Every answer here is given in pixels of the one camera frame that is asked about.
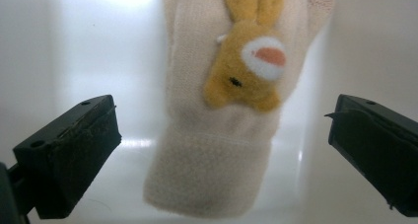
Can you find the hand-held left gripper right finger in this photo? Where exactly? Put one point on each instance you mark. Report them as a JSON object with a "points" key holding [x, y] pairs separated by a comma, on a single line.
{"points": [[378, 145]]}

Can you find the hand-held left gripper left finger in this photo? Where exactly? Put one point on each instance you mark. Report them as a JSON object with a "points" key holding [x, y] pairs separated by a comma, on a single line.
{"points": [[72, 158]]}

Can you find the white plastic bin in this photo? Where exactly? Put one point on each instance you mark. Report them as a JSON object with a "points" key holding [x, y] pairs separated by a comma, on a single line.
{"points": [[82, 53]]}

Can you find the cream bunny glove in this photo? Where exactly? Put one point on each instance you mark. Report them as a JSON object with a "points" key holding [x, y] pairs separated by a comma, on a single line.
{"points": [[203, 151]]}

